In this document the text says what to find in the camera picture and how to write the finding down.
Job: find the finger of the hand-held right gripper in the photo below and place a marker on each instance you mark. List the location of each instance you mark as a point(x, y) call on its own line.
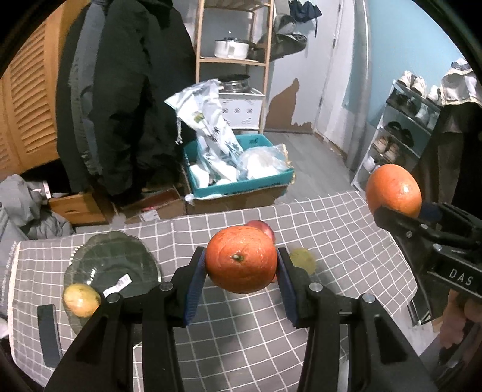
point(431, 212)
point(403, 226)

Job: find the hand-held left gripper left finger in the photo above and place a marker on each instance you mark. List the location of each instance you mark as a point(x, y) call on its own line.
point(195, 290)

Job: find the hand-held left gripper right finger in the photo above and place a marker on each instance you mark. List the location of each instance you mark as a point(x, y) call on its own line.
point(288, 294)

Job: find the yellow pear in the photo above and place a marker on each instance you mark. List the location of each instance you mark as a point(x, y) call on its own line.
point(81, 299)
point(303, 261)

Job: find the orange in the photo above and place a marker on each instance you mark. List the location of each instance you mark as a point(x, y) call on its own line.
point(241, 260)
point(393, 190)

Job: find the red apple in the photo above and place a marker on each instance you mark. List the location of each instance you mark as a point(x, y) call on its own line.
point(261, 229)

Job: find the dark glass plate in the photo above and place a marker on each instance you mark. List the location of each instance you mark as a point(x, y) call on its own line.
point(113, 264)

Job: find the person's right hand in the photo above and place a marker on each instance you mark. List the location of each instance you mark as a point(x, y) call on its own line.
point(457, 328)

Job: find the grey checkered tablecloth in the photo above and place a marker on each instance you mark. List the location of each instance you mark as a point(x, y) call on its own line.
point(233, 339)

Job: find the group of assorted shoes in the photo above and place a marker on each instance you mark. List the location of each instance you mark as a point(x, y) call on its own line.
point(399, 132)

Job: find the flat cardboard box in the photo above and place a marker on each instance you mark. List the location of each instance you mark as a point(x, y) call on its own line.
point(158, 207)

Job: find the large cardboard box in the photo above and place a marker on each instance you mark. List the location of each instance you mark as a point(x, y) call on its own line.
point(233, 201)

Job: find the grey shoe rack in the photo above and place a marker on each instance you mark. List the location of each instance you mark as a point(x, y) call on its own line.
point(376, 124)

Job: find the teal crate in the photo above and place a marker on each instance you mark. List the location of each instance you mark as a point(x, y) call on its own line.
point(256, 184)

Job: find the white lace cloth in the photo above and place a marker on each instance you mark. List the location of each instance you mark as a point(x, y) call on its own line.
point(461, 85)

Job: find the clear plastic bag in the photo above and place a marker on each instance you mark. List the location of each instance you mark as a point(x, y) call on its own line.
point(261, 162)

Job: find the grey pipe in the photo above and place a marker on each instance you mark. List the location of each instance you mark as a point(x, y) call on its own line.
point(359, 94)

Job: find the wooden drawer box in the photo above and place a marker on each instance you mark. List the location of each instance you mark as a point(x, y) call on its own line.
point(75, 209)

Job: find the dark rectangular device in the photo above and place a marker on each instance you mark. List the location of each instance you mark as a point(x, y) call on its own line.
point(49, 335)

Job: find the white printed plastic bag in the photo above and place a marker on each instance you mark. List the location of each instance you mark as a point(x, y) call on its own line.
point(211, 128)

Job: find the white door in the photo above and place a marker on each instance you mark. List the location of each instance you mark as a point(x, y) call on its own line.
point(335, 75)

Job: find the white lattice basket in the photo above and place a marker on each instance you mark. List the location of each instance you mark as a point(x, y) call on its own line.
point(243, 109)

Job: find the grey clothes pile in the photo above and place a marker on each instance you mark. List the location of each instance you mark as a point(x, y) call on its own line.
point(26, 203)

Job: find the black jacket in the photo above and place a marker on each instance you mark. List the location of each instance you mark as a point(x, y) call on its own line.
point(67, 132)

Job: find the black hooded coat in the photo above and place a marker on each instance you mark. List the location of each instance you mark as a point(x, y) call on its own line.
point(139, 94)

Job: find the steel pot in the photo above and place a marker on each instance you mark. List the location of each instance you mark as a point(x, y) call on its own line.
point(235, 83)

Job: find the olive hanging bags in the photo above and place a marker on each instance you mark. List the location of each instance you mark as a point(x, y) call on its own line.
point(288, 41)

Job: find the grey-blue jacket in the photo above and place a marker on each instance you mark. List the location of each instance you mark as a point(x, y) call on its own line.
point(84, 94)

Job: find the dark folded umbrella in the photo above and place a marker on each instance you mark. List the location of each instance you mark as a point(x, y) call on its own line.
point(305, 9)

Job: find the white pot with lid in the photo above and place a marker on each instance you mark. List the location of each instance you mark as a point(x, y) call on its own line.
point(231, 48)

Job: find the wooden shelf rack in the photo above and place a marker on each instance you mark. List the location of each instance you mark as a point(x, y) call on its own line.
point(199, 45)

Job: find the wooden louvered wardrobe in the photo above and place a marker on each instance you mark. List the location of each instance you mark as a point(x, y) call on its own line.
point(26, 94)

